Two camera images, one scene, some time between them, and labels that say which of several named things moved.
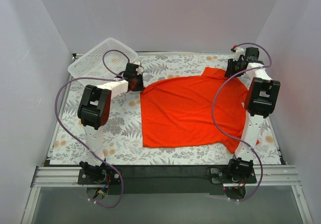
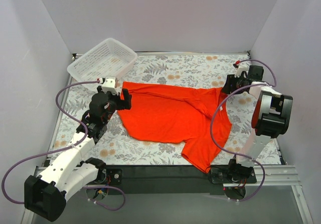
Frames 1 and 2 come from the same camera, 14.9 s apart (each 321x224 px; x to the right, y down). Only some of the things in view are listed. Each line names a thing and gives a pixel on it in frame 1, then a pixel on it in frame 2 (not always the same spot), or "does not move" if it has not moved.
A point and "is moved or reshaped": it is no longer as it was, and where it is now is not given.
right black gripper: x=233 y=68 → x=231 y=82
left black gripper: x=138 y=84 → x=120 y=101
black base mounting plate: x=166 y=180 does not move
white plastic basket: x=107 y=62 does not move
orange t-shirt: x=176 y=112 is moved or reshaped
